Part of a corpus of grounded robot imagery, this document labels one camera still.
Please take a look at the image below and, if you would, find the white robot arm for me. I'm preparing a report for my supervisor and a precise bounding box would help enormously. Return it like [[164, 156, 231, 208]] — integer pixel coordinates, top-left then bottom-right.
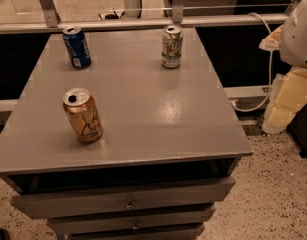
[[280, 0, 307, 68]]

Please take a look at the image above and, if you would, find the white green soda can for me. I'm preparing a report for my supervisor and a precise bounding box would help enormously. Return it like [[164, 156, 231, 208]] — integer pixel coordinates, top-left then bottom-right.
[[161, 24, 184, 69]]

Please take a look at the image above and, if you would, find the orange LaCroix can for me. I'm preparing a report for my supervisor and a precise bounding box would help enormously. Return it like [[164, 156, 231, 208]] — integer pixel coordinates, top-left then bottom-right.
[[63, 87, 103, 143]]

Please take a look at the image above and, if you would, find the blue Pepsi can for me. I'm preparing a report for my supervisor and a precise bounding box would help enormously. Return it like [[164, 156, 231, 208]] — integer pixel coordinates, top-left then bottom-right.
[[63, 26, 91, 69]]

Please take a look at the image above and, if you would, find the grey drawer cabinet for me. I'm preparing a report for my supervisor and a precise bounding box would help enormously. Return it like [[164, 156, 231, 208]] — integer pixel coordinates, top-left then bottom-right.
[[0, 27, 254, 240]]

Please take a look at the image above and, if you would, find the metal window railing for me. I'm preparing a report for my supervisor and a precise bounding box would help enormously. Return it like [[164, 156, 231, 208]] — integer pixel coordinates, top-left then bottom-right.
[[0, 0, 301, 34]]

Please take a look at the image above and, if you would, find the top grey drawer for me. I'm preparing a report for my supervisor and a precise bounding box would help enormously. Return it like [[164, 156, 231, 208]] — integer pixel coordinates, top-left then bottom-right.
[[11, 177, 235, 219]]

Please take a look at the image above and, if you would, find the grey drawer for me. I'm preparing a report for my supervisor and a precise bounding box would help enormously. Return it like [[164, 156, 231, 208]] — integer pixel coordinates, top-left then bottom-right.
[[47, 204, 215, 234], [11, 177, 235, 219], [66, 223, 204, 240]]

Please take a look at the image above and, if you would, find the middle grey drawer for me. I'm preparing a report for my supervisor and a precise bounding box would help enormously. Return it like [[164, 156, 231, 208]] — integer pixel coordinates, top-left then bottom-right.
[[47, 204, 215, 234]]

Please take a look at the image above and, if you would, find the bottom grey drawer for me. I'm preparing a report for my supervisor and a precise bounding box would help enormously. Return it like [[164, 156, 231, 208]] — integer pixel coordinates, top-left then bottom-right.
[[66, 223, 204, 240]]

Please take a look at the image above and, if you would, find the black shoe tip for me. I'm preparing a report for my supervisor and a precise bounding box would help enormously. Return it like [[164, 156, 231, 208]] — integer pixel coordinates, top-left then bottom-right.
[[0, 229, 10, 240]]

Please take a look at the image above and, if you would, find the white cable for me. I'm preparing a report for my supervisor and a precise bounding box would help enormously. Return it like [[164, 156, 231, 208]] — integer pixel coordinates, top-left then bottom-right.
[[230, 12, 275, 113]]

